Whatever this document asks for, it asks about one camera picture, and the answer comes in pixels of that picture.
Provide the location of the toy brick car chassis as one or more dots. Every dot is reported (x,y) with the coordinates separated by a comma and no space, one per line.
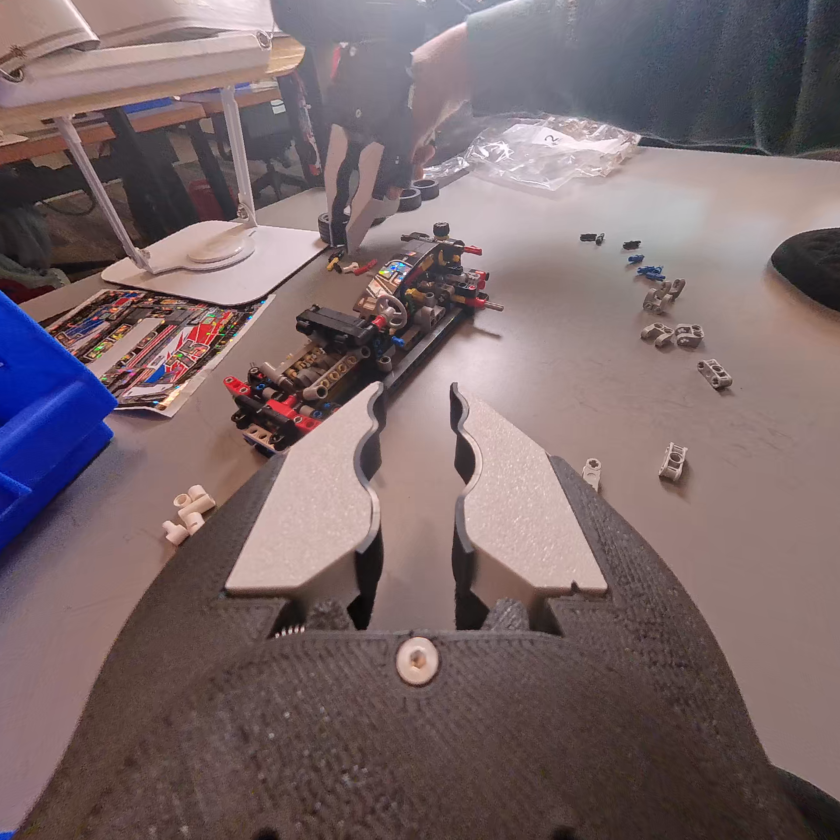
(394,308)

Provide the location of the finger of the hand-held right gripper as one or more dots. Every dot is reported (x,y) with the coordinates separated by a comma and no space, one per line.
(336,164)
(371,203)

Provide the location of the black office chair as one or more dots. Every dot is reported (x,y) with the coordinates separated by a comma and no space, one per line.
(275,151)

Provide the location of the holographic sticker sheet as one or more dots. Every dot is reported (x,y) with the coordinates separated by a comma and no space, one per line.
(164,348)

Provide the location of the white book stand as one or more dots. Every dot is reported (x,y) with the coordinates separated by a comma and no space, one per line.
(216,262)

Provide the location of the black toy tyre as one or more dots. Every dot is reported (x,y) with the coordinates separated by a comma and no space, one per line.
(410,199)
(430,190)
(326,229)

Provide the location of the clear plastic bag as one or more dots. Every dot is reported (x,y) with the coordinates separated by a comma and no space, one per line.
(544,151)

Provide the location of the wooden background desk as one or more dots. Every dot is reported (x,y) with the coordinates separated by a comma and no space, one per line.
(98,131)

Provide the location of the blue plastic bin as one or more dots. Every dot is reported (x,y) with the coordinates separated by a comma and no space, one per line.
(46,407)

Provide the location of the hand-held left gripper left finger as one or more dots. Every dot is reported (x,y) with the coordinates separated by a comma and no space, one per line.
(308,518)

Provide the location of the person's right hand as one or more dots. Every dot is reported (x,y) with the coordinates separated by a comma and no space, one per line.
(443,79)

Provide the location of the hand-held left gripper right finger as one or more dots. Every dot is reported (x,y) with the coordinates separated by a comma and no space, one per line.
(531,518)

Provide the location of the instruction booklet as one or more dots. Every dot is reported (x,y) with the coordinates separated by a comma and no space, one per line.
(131,19)

